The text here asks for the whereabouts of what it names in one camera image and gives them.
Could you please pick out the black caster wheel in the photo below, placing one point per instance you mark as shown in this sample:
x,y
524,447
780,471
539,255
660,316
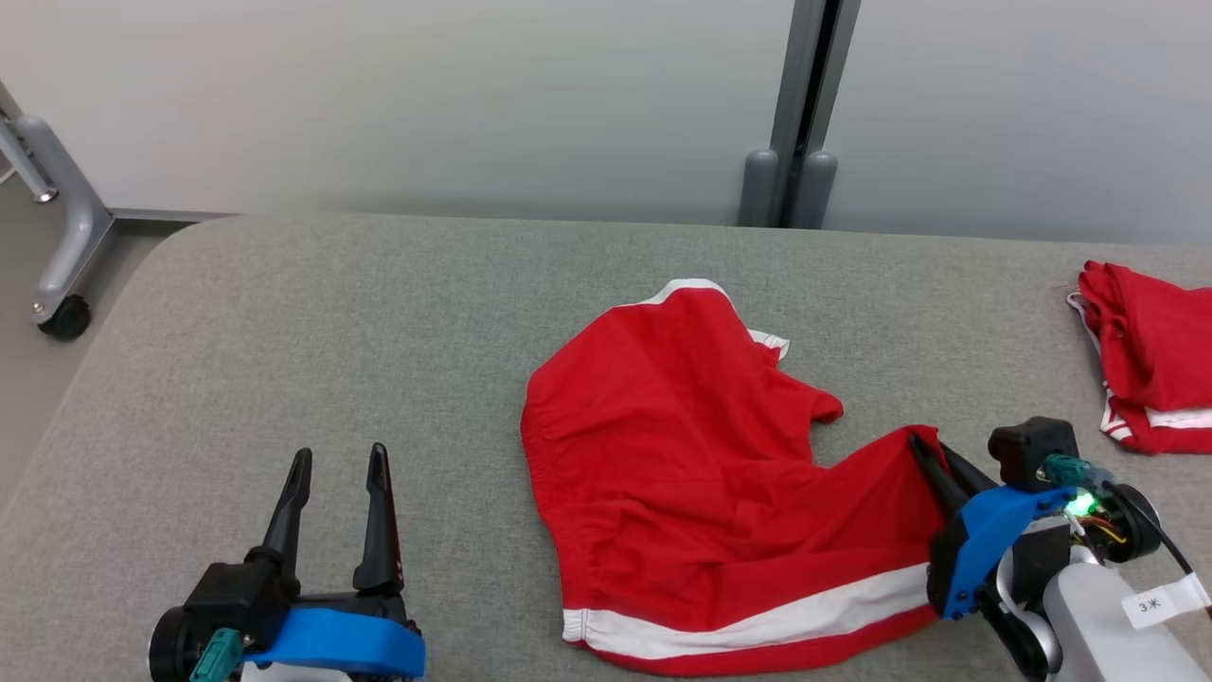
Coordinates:
x,y
66,319

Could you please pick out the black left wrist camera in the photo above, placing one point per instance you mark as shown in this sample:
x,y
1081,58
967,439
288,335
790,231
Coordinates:
x,y
232,597

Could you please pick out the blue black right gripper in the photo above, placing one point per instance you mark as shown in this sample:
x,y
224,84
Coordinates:
x,y
985,549

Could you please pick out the white paper label tag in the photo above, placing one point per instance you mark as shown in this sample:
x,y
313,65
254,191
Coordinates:
x,y
1160,603

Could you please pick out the grey partition post with feet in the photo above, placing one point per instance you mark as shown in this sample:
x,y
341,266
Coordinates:
x,y
805,95

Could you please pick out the grey tubular frame leg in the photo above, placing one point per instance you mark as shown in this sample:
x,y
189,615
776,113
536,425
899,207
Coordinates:
x,y
80,227

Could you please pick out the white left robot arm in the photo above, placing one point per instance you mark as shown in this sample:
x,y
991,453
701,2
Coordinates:
x,y
284,674

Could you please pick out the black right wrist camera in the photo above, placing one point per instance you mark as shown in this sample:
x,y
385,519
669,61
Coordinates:
x,y
1032,450

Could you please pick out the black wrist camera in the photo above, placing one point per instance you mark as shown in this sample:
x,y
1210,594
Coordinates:
x,y
1032,450
232,597

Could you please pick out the red number 23 basketball jersey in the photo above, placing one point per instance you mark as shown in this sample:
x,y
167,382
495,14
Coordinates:
x,y
1155,360

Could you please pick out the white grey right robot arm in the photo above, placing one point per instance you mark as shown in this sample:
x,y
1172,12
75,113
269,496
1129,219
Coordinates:
x,y
1108,635

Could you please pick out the grey partition base rail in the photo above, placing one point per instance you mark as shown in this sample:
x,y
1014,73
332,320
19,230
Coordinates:
x,y
170,215

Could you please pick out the red shorts with white stripe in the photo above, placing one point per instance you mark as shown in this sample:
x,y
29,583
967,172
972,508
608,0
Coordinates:
x,y
682,474

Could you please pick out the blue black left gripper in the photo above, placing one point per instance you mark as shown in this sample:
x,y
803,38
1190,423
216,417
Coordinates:
x,y
350,639

